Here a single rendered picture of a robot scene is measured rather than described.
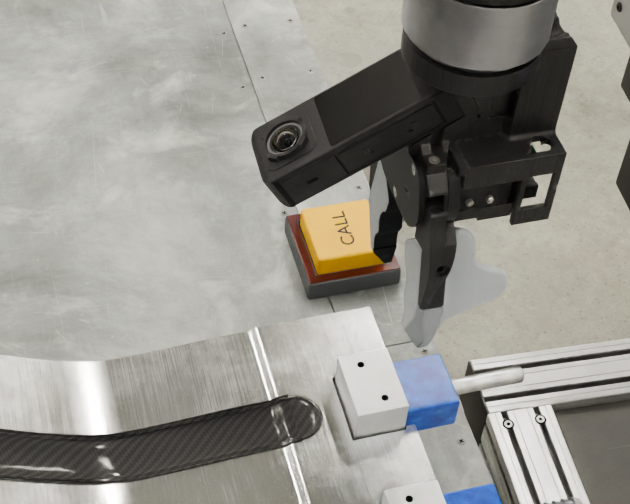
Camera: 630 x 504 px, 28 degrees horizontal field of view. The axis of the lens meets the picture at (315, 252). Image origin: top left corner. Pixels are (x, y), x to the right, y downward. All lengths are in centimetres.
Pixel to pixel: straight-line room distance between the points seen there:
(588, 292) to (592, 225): 16
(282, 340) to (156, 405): 10
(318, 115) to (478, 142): 9
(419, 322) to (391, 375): 13
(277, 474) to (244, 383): 8
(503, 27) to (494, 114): 9
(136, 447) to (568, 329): 133
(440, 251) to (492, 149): 6
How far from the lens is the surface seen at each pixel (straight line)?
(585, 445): 172
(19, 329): 103
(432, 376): 88
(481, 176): 67
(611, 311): 216
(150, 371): 89
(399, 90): 66
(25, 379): 88
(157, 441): 87
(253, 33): 129
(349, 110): 66
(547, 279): 217
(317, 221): 105
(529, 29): 61
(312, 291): 103
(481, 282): 74
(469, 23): 60
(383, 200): 75
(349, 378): 85
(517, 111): 67
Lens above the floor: 161
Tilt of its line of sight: 48 degrees down
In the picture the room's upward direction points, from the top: 5 degrees clockwise
